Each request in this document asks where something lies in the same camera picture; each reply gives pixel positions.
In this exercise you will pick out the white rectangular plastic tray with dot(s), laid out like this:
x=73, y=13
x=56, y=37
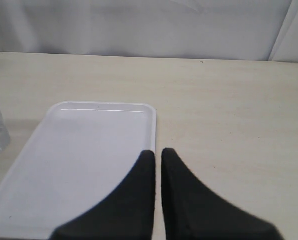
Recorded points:
x=77, y=155

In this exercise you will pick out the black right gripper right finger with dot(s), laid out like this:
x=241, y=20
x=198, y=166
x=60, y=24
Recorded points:
x=192, y=211

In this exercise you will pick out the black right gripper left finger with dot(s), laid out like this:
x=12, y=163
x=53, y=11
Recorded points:
x=126, y=213

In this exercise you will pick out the white fabric backdrop curtain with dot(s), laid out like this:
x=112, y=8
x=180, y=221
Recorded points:
x=257, y=30

